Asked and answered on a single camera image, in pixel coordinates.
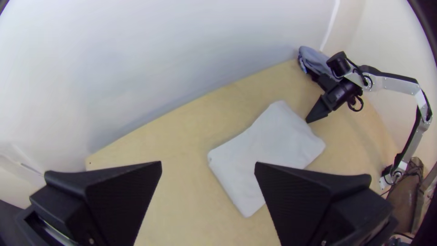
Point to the pile of folded clothes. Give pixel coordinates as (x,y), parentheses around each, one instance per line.
(314,63)

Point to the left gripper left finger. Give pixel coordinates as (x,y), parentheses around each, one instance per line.
(102,201)

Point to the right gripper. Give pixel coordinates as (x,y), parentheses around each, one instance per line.
(341,94)

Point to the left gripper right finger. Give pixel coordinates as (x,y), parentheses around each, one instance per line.
(317,205)

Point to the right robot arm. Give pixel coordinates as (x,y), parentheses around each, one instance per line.
(392,82)

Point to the white t-shirt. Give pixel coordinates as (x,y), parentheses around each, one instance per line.
(269,157)

